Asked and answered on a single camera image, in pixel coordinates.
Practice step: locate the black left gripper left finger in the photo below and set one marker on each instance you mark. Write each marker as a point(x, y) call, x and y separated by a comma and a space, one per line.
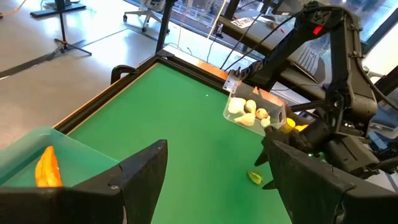
point(124, 196)

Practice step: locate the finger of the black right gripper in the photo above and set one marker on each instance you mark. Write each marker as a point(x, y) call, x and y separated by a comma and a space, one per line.
point(271, 185)
point(280, 133)

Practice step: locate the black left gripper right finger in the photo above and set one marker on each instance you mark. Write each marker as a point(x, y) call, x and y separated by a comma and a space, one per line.
point(311, 196)

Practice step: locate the small green pepper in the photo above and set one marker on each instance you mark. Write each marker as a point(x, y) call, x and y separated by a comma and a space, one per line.
point(255, 178)

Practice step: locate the long orange pepper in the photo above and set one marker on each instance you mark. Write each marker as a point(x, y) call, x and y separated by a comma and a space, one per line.
point(48, 169)

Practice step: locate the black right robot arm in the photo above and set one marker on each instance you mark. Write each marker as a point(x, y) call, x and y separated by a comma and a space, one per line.
point(342, 46)

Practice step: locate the clear plastic bin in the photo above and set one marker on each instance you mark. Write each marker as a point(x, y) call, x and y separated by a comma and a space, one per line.
point(273, 109)

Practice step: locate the teal translucent plastic bin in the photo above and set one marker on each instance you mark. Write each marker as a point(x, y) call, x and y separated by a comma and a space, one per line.
point(81, 161)

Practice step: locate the green table mat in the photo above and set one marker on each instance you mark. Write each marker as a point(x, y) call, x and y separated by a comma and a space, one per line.
point(186, 124)

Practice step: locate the white printed paper tag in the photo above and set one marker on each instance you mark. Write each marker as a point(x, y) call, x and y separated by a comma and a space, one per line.
point(242, 22)

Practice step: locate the black table clamp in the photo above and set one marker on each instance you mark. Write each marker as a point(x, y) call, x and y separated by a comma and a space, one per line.
point(116, 71)

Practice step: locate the black tripod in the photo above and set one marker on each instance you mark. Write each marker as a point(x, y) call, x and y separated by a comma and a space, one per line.
point(63, 42)

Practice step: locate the white office chair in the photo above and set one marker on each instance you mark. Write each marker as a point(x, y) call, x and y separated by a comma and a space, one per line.
point(146, 14)

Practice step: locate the black stand base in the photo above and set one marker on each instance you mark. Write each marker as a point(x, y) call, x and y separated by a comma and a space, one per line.
point(59, 7)

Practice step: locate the silver arm base bracket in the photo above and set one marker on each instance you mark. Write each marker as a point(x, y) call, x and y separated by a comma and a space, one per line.
point(231, 82)

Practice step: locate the black metal table frame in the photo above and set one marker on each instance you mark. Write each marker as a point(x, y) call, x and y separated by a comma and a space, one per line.
point(93, 102)

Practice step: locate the black vertical post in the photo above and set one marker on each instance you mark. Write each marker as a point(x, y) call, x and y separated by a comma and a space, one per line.
point(163, 28)

